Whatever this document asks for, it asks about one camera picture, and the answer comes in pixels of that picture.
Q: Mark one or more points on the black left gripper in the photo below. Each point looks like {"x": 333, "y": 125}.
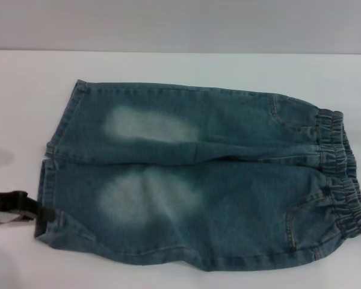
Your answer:
{"x": 6, "y": 201}

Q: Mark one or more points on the blue denim shorts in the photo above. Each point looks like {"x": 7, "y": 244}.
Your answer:
{"x": 198, "y": 156}

